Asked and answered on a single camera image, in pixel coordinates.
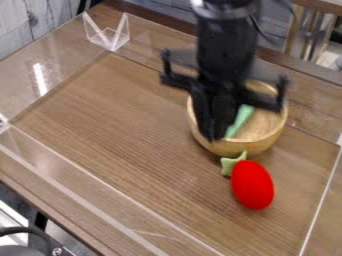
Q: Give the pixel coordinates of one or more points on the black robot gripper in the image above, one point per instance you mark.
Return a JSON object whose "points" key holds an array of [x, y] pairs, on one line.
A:
{"points": [[222, 66]]}

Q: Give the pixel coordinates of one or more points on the red plush strawberry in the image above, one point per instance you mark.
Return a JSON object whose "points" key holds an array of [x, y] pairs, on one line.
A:
{"points": [[251, 182]]}

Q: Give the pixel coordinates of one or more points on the green rectangular block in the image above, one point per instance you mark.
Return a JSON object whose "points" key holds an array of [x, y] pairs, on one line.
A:
{"points": [[245, 113]]}

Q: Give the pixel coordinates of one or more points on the wooden bowl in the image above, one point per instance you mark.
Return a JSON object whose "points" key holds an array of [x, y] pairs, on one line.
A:
{"points": [[255, 137]]}

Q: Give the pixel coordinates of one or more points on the wooden chair in background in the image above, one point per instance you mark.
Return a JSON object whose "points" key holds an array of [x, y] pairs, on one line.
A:
{"points": [[311, 27]]}

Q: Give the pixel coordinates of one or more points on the clear acrylic tray barrier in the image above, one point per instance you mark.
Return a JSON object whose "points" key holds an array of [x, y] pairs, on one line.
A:
{"points": [[114, 224]]}

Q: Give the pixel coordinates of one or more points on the black metal table leg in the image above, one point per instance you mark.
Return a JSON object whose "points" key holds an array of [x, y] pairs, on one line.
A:
{"points": [[40, 221]]}

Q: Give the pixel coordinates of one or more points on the clear acrylic corner bracket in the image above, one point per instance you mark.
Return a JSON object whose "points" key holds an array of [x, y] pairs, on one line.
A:
{"points": [[108, 38]]}

